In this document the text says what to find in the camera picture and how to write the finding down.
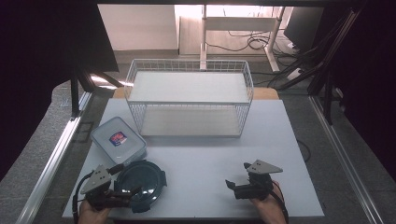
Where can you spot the aluminium rail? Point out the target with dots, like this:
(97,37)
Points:
(341,161)
(51,165)

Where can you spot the person's left hand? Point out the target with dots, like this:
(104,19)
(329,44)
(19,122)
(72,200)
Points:
(91,214)

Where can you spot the clear rectangular food container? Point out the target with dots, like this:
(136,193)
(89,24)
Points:
(119,140)

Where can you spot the dark round food container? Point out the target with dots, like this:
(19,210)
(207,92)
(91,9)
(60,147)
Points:
(141,183)

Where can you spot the dark curtain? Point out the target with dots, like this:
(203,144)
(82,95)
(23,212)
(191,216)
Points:
(40,62)

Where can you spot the person's right hand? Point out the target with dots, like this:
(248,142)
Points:
(270,208)

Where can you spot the black metal stand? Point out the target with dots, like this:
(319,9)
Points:
(74,93)
(327,77)

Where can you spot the black monitor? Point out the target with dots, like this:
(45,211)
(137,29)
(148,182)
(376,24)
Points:
(302,28)

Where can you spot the white desk frame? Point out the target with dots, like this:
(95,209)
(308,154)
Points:
(241,23)

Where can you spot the white cabinet panel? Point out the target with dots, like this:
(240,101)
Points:
(138,26)

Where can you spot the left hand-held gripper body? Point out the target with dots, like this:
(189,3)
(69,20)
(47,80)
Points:
(97,182)

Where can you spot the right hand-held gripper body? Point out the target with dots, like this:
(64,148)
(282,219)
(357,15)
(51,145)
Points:
(260,180)

